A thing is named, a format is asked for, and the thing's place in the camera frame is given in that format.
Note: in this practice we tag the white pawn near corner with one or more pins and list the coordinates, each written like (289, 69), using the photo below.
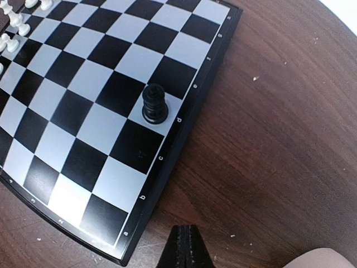
(45, 4)

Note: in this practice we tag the black and white chessboard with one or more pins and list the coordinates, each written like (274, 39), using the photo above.
(74, 144)

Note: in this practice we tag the white queen piece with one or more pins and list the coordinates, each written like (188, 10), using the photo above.
(5, 7)

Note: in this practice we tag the pink double pet bowl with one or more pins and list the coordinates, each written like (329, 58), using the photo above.
(320, 258)

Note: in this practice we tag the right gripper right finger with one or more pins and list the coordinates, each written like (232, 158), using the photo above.
(196, 254)

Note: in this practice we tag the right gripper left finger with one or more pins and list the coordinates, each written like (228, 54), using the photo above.
(174, 252)

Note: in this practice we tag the white knight piece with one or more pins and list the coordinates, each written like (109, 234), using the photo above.
(16, 19)

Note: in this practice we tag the black king chess piece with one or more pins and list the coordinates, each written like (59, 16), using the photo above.
(155, 109)

